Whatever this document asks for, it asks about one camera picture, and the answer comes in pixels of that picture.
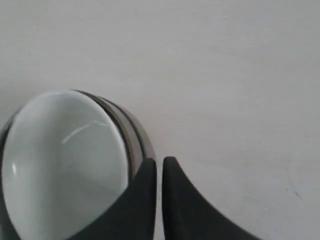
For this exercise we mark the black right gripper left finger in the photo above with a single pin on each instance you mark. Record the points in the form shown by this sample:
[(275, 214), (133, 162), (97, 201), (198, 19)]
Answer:
[(132, 216)]

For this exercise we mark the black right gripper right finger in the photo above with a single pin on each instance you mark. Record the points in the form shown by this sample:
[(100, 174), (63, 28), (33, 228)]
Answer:
[(187, 215)]

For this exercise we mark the smooth steel bowl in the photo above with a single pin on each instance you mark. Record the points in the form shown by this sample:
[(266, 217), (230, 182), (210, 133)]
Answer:
[(144, 139)]

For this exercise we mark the cream ceramic bowl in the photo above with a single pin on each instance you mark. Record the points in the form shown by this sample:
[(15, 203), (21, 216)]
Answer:
[(65, 157)]

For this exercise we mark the dimpled steel bowl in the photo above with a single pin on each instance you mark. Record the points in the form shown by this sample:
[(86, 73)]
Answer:
[(118, 130)]

